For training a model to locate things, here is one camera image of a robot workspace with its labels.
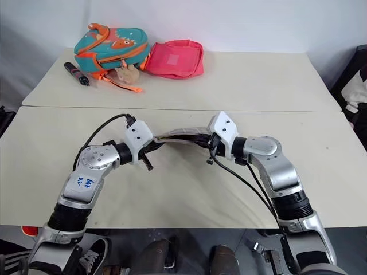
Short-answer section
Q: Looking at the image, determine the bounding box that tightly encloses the beige plush toy charm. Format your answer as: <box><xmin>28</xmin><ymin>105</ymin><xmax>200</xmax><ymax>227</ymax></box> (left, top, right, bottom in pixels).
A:
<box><xmin>114</xmin><ymin>63</ymin><xmax>140</xmax><ymax>85</ymax></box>

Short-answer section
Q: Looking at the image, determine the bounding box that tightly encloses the bystander in black white clothes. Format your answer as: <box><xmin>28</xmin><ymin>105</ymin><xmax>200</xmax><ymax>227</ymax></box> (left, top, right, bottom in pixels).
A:
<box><xmin>329</xmin><ymin>44</ymin><xmax>367</xmax><ymax>136</ymax></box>

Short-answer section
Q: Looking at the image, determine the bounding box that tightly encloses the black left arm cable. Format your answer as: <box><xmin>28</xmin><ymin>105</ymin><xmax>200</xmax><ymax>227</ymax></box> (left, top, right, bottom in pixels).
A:
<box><xmin>75</xmin><ymin>113</ymin><xmax>137</xmax><ymax>170</ymax></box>

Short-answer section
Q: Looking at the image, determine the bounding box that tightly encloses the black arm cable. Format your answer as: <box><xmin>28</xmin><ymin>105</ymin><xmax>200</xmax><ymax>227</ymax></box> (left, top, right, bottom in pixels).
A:
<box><xmin>75</xmin><ymin>113</ymin><xmax>137</xmax><ymax>170</ymax></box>
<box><xmin>206</xmin><ymin>137</ymin><xmax>287</xmax><ymax>238</ymax></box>

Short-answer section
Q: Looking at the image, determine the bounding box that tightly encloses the teal orange dinosaur backpack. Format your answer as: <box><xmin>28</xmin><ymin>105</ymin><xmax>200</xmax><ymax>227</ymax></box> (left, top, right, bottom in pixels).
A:
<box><xmin>73</xmin><ymin>22</ymin><xmax>151</xmax><ymax>93</ymax></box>

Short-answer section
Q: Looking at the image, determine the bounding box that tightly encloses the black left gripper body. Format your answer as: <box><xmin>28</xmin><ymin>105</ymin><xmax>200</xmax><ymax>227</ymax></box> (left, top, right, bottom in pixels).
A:
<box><xmin>136</xmin><ymin>145</ymin><xmax>153</xmax><ymax>164</ymax></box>

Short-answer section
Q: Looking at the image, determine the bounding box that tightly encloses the black marker pen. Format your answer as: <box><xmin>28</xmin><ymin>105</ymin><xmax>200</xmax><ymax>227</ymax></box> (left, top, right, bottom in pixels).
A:
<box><xmin>64</xmin><ymin>61</ymin><xmax>91</xmax><ymax>87</ymax></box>

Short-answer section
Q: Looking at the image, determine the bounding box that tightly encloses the pink fabric pouch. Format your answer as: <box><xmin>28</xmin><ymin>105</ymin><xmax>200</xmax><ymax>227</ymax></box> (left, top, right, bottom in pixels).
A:
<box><xmin>142</xmin><ymin>39</ymin><xmax>205</xmax><ymax>80</ymax></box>

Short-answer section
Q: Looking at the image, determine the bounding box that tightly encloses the dark brown rounded shape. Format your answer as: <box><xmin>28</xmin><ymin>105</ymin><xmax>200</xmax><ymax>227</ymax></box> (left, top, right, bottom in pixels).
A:
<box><xmin>210</xmin><ymin>243</ymin><xmax>241</xmax><ymax>275</ymax></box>
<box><xmin>139</xmin><ymin>239</ymin><xmax>170</xmax><ymax>275</ymax></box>

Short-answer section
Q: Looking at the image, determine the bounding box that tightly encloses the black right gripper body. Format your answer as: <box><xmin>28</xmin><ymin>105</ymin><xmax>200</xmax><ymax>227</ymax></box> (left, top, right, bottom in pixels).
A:
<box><xmin>206</xmin><ymin>132</ymin><xmax>227</xmax><ymax>158</ymax></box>

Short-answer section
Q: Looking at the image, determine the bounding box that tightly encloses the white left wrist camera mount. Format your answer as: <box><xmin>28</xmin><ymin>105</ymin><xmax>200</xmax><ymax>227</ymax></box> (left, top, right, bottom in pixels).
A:
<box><xmin>123</xmin><ymin>120</ymin><xmax>154</xmax><ymax>166</ymax></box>

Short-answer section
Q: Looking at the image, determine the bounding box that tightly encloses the black object beside table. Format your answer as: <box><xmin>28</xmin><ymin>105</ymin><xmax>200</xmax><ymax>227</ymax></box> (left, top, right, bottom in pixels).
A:
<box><xmin>0</xmin><ymin>105</ymin><xmax>17</xmax><ymax>139</ymax></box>

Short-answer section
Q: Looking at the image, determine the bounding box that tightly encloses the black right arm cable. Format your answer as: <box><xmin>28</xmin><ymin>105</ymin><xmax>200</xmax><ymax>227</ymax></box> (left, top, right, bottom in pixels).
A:
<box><xmin>206</xmin><ymin>137</ymin><xmax>287</xmax><ymax>238</ymax></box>

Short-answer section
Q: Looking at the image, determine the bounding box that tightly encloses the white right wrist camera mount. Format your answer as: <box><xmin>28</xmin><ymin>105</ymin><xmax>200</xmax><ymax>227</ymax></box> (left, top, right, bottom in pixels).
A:
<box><xmin>208</xmin><ymin>111</ymin><xmax>240</xmax><ymax>160</ymax></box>

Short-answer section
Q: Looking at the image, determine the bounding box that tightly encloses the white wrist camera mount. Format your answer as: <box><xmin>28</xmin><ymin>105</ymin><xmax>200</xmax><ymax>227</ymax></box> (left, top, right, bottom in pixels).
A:
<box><xmin>123</xmin><ymin>120</ymin><xmax>154</xmax><ymax>166</ymax></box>
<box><xmin>208</xmin><ymin>111</ymin><xmax>240</xmax><ymax>160</ymax></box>

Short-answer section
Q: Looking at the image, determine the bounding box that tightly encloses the black sneaker with white laces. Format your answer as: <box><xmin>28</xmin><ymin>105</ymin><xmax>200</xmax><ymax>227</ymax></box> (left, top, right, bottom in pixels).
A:
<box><xmin>76</xmin><ymin>237</ymin><xmax>110</xmax><ymax>275</ymax></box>

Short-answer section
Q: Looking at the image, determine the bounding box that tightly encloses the red object under table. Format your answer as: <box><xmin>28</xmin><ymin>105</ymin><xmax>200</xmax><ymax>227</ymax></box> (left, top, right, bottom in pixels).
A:
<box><xmin>21</xmin><ymin>225</ymin><xmax>40</xmax><ymax>237</ymax></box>

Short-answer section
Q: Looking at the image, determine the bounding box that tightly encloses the black white striped garment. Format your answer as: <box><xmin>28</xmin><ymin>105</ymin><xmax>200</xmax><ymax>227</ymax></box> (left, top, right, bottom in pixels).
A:
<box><xmin>0</xmin><ymin>239</ymin><xmax>33</xmax><ymax>275</ymax></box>

